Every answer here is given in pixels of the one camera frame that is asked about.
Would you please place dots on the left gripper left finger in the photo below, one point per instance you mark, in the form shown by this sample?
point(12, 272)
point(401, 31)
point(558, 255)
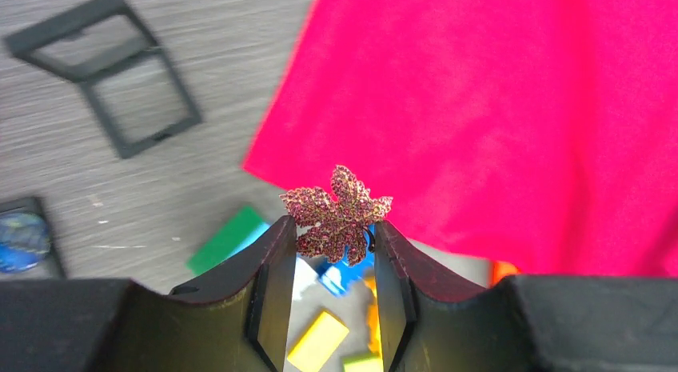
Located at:
point(234, 317)

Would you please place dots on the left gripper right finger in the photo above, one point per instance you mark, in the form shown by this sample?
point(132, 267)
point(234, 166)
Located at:
point(432, 319)

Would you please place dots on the red t-shirt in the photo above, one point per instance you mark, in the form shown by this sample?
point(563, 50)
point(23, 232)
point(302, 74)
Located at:
point(537, 132)

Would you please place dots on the red maple leaf brooch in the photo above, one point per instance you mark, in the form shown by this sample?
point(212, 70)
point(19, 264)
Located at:
point(336, 222)

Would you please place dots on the black case with blue brooch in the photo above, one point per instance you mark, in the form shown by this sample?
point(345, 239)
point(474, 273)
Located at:
point(27, 239)

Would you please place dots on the black open brooch case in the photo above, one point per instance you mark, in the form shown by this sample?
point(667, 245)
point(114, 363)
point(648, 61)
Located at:
point(27, 44)

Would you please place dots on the orange long block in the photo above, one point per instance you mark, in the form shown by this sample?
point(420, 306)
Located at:
point(500, 270)

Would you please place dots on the yellow orange stepped block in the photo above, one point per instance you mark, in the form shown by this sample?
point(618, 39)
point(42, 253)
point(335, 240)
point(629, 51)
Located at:
point(372, 317)

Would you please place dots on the lime green long block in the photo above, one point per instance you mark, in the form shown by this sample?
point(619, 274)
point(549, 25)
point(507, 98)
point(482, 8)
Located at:
point(363, 363)

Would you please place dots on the blue toothed block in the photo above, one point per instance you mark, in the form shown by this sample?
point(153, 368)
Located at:
point(338, 277)

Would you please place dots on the yellow flat block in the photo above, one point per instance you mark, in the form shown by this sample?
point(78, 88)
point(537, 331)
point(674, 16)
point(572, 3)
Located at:
point(314, 348)

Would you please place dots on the green blue grey block stack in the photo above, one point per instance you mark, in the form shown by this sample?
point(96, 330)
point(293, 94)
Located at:
point(238, 233)

